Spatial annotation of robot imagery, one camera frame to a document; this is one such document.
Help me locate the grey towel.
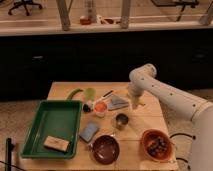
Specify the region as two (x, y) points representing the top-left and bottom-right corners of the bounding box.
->
(108, 95), (129, 111)

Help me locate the purple bowl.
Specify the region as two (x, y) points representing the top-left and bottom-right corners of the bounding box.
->
(91, 135), (120, 165)

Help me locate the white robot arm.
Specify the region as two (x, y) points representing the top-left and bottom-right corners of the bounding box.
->
(128, 63), (213, 171)

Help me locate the orange bowl with nuts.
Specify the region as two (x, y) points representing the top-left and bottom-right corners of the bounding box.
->
(140, 129), (174, 162)

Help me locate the red bowl on shelf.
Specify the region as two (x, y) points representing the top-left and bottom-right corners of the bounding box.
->
(79, 16), (92, 25)

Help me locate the small metal cup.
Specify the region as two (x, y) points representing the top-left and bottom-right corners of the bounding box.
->
(115, 113), (129, 130)

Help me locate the white cup orange inside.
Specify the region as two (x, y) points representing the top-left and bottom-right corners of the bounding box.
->
(93, 101), (108, 117)

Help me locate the green spatula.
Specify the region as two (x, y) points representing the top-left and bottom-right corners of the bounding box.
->
(67, 88), (96, 101)

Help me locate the small black round object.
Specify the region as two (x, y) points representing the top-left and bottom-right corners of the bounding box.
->
(83, 103), (93, 113)

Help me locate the blue sponge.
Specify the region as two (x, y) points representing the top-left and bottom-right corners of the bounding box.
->
(79, 122), (99, 142)

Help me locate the green plastic tray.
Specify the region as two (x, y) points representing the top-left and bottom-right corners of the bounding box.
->
(21, 100), (82, 159)

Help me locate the tan sponge block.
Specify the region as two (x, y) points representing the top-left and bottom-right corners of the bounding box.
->
(44, 136), (69, 152)

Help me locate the white bottle on shelf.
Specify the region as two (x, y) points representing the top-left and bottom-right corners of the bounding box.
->
(84, 0), (97, 23)

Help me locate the black office chair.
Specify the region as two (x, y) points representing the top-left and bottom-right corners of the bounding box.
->
(8, 0), (43, 16)

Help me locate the black handled brush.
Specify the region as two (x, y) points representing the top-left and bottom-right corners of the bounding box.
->
(96, 90), (113, 101)

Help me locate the black cable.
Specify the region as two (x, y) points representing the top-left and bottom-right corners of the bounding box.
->
(169, 132), (198, 168)

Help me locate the black stand post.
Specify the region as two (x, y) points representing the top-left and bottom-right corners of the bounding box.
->
(5, 138), (14, 171)

